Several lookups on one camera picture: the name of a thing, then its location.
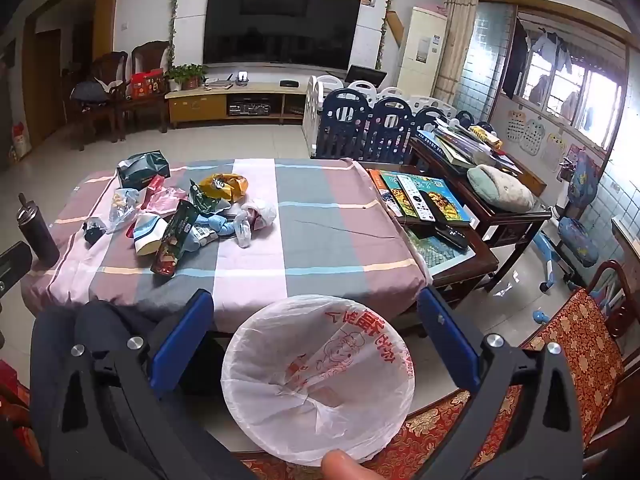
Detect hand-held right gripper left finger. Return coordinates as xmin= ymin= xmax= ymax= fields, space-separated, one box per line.
xmin=47 ymin=289 xmax=215 ymax=480

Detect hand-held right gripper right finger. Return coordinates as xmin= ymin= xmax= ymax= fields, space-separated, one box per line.
xmin=415 ymin=287 xmax=583 ymax=480

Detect white toothpaste box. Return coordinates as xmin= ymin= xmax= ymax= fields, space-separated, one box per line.
xmin=190 ymin=225 xmax=222 ymax=249

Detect bin with white plastic liner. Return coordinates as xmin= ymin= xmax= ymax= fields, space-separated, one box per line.
xmin=221 ymin=295 xmax=416 ymax=466

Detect yellow snack bag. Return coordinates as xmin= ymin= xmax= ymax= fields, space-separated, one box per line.
xmin=200 ymin=173 xmax=249 ymax=204

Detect person's right hand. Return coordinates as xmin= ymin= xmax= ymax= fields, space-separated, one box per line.
xmin=322 ymin=449 xmax=373 ymax=480

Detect black tumbler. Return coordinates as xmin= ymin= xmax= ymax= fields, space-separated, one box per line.
xmin=16 ymin=192 xmax=61 ymax=268

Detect dark wooden side table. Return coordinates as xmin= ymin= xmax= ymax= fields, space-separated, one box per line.
xmin=360 ymin=161 xmax=501 ymax=311

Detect small black object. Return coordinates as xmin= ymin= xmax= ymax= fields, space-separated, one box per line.
xmin=82 ymin=217 xmax=107 ymax=247

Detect dark green red snack packet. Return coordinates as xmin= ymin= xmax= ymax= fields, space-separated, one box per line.
xmin=151 ymin=200 xmax=199 ymax=279

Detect black remote control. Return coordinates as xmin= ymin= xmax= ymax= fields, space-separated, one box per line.
xmin=417 ymin=189 xmax=442 ymax=224
xmin=434 ymin=225 xmax=470 ymax=252

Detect white blue pouch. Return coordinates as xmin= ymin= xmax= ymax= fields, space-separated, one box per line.
xmin=131 ymin=212 xmax=169 ymax=257

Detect blue knitted cloth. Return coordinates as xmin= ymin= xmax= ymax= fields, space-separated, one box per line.
xmin=195 ymin=214 xmax=237 ymax=241

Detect wooden chair red brocade cushion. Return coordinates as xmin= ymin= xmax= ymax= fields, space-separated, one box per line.
xmin=240 ymin=260 xmax=640 ymax=480

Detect clear plastic bag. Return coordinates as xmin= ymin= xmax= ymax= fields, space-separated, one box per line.
xmin=106 ymin=188 xmax=142 ymax=234

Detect row of books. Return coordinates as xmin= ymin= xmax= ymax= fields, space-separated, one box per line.
xmin=379 ymin=172 xmax=474 ymax=226

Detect pink packet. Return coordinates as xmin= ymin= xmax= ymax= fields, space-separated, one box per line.
xmin=144 ymin=186 xmax=189 ymax=217

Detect dark wooden desk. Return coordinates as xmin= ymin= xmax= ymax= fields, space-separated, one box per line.
xmin=410 ymin=130 xmax=553 ymax=293

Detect green snack bag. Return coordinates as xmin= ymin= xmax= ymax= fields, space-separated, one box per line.
xmin=188 ymin=179 xmax=231 ymax=216

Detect white plastic bag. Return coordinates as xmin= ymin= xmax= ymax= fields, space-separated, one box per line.
xmin=234 ymin=198 xmax=277 ymax=249

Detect white remote control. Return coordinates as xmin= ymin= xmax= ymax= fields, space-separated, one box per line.
xmin=399 ymin=175 xmax=420 ymax=212

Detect orange book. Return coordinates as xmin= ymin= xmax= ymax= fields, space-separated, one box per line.
xmin=367 ymin=168 xmax=406 ymax=219

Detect grey green cushion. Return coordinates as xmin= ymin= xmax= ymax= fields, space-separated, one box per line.
xmin=467 ymin=164 xmax=536 ymax=214

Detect plaid tablecloth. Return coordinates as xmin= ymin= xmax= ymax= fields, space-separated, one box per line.
xmin=20 ymin=157 xmax=434 ymax=333

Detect blue child chair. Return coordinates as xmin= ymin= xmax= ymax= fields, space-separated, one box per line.
xmin=531 ymin=151 xmax=602 ymax=292

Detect dark wooden armchair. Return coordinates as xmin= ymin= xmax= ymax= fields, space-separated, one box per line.
xmin=61 ymin=51 xmax=129 ymax=152
xmin=120 ymin=40 xmax=172 ymax=134

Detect dark bag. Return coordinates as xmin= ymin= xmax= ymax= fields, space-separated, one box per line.
xmin=70 ymin=80 xmax=111 ymax=104

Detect stack of books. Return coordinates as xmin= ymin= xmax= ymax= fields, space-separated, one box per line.
xmin=416 ymin=119 xmax=503 ymax=167

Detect navy play fence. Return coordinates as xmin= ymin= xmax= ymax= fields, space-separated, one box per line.
xmin=315 ymin=88 xmax=497 ymax=163

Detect red gift box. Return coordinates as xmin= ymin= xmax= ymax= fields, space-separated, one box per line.
xmin=130 ymin=70 xmax=166 ymax=100

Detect wooden tv cabinet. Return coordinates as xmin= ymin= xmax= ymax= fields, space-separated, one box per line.
xmin=165 ymin=80 xmax=313 ymax=129

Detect black audio receiver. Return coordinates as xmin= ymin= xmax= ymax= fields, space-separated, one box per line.
xmin=227 ymin=99 xmax=274 ymax=117

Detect potted green plant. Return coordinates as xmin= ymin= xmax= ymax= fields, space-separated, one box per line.
xmin=166 ymin=63 xmax=207 ymax=92

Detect black monitor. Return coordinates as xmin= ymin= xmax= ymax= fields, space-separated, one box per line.
xmin=345 ymin=64 xmax=389 ymax=93

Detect hanging dark clothes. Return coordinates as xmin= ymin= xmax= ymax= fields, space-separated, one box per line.
xmin=501 ymin=19 xmax=532 ymax=101

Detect standing air conditioner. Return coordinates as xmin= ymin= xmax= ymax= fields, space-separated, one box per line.
xmin=397 ymin=5 xmax=449 ymax=99

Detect beige curtain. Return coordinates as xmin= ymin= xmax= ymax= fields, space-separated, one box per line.
xmin=442 ymin=0 xmax=481 ymax=107

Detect ivy garland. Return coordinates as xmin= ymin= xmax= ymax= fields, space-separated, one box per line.
xmin=376 ymin=0 xmax=399 ymax=69
xmin=167 ymin=0 xmax=185 ymax=67

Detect black television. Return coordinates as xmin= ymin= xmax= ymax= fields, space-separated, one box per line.
xmin=202 ymin=0 xmax=362 ymax=72

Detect wall calendar sheet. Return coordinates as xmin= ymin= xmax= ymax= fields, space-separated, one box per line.
xmin=505 ymin=110 xmax=527 ymax=144
xmin=543 ymin=132 xmax=567 ymax=172
xmin=520 ymin=117 xmax=547 ymax=157

